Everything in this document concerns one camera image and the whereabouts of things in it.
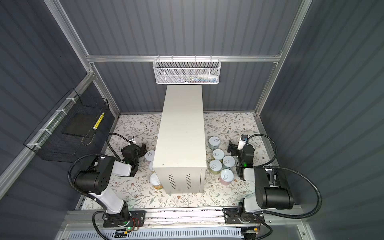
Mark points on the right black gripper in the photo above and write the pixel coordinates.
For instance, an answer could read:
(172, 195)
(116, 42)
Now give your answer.
(235, 149)

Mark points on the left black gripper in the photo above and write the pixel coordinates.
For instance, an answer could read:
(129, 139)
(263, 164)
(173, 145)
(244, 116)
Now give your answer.
(140, 150)

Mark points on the pink label can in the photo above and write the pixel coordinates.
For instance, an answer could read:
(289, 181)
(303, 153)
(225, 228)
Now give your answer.
(226, 177)
(149, 156)

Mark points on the green orange label can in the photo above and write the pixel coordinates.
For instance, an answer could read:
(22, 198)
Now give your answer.
(155, 182)

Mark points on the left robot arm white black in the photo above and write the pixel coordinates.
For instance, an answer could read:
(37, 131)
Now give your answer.
(90, 176)

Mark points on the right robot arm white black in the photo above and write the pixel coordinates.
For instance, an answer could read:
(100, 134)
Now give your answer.
(272, 190)

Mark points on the white metal cabinet counter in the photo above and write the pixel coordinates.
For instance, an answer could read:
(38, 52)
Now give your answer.
(180, 156)

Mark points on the floral patterned mat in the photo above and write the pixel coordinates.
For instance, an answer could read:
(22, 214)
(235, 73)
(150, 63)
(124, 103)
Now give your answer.
(139, 193)

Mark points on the teal can outer right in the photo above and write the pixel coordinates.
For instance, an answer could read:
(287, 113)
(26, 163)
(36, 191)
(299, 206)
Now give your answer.
(228, 162)

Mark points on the teal label can left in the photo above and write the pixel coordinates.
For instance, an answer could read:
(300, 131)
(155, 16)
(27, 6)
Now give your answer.
(151, 167)

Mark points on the teal can middle right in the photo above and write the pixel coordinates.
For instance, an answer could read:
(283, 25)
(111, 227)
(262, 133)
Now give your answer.
(218, 154)

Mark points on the green label can right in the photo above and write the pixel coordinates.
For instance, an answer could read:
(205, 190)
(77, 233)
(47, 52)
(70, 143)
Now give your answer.
(215, 167)

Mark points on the teal can far right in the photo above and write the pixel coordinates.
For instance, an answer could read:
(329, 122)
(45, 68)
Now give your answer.
(214, 143)

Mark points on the tubes in white basket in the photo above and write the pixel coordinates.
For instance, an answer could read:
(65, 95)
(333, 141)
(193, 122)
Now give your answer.
(204, 78)

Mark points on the black wire wall basket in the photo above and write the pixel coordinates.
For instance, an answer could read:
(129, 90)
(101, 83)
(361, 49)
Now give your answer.
(68, 134)

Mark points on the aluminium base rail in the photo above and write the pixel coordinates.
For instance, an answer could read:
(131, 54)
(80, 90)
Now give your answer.
(202, 223)

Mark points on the white wire mesh basket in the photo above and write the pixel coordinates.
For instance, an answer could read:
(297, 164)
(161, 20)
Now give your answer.
(166, 73)

